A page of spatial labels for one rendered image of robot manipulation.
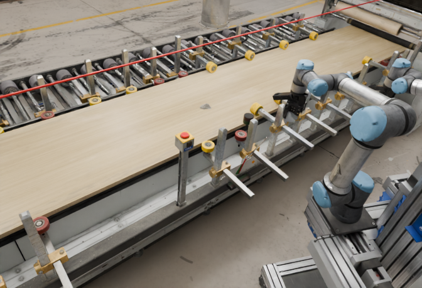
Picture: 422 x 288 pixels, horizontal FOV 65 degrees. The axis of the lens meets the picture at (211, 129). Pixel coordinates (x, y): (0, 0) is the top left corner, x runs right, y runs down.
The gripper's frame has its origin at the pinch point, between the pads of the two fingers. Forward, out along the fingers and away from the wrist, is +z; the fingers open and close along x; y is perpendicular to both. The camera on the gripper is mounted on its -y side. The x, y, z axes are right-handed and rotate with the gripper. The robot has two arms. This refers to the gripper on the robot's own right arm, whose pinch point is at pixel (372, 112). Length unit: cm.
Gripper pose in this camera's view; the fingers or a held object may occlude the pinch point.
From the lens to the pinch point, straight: 218.5
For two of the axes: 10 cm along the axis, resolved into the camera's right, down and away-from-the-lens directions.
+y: 4.0, 6.2, -6.7
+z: -1.1, 7.6, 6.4
